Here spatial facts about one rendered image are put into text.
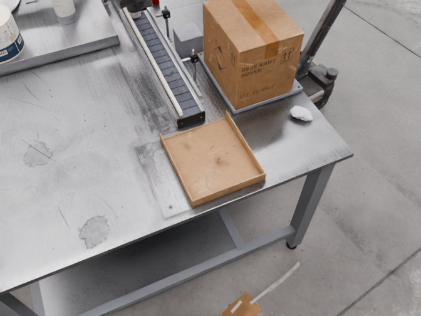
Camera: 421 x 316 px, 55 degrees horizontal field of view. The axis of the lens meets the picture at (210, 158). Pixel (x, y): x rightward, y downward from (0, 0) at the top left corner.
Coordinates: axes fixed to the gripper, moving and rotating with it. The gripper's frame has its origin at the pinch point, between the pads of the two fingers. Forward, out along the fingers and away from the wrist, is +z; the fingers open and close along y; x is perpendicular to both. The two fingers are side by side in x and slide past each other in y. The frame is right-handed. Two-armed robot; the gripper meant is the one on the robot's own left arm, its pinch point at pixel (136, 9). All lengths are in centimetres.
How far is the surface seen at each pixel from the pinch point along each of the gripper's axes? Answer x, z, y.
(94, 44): 9.4, 2.3, 21.0
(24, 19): -13, 18, 45
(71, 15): -6.4, 8.2, 25.8
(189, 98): 45, -28, -3
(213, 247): 110, 5, 0
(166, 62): 27.8, -14.7, -2.0
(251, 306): 144, 5, -8
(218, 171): 73, -44, 0
